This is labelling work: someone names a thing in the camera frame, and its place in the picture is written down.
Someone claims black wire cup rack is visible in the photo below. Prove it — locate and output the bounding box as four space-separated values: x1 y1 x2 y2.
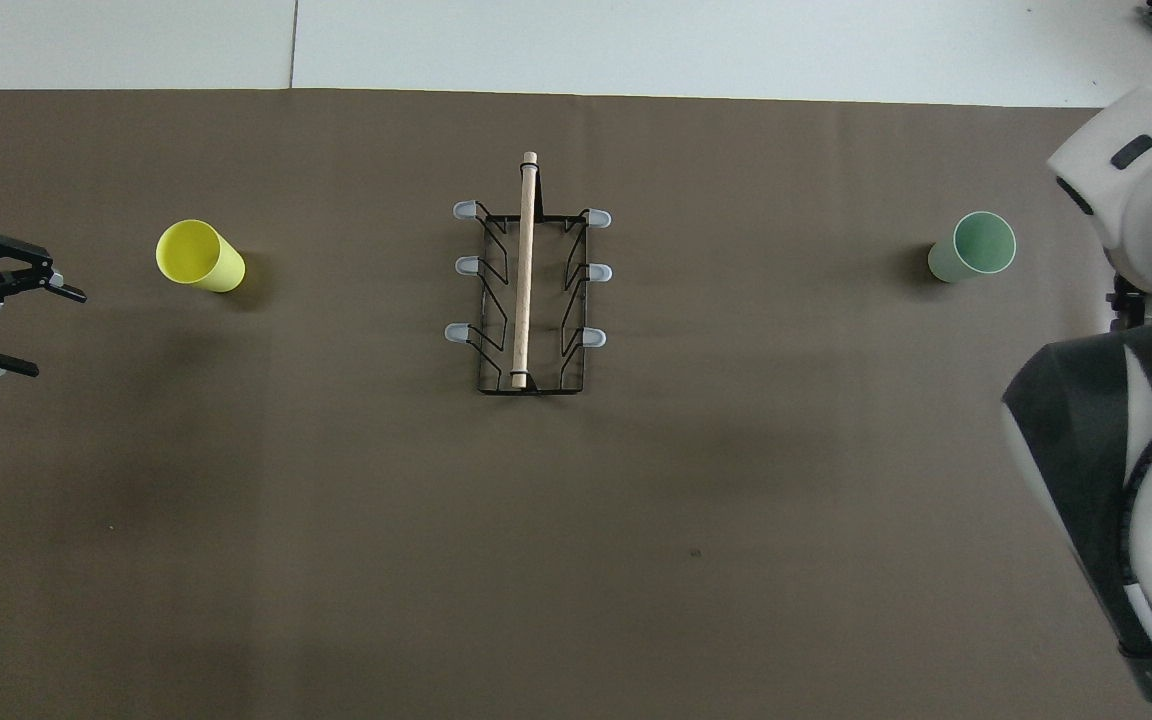
444 151 614 396

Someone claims yellow plastic cup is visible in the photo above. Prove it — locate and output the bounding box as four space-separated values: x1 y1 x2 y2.
155 219 247 294

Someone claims green plastic cup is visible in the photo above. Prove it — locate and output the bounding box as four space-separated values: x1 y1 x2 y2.
927 211 1018 284

